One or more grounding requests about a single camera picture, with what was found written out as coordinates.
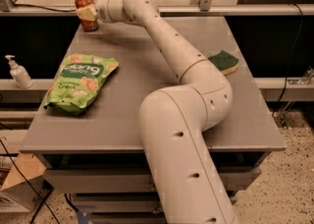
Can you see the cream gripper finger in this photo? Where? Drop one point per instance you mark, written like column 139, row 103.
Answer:
column 87, row 13

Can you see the cardboard box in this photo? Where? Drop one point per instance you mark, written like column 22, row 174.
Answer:
column 21, row 180

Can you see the grey drawer cabinet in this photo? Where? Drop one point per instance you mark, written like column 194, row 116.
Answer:
column 98, row 157

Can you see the orange soda can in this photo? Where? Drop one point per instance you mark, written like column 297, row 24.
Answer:
column 86, row 25

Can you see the white pump soap bottle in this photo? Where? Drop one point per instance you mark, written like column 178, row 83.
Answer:
column 19, row 73

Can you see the green rice chip bag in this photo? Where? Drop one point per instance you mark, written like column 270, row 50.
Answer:
column 78, row 82

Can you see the green and yellow sponge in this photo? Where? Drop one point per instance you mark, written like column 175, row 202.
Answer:
column 225, row 62

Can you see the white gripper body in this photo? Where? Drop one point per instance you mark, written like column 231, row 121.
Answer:
column 103, row 10

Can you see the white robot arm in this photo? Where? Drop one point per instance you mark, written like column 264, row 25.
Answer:
column 172, row 120

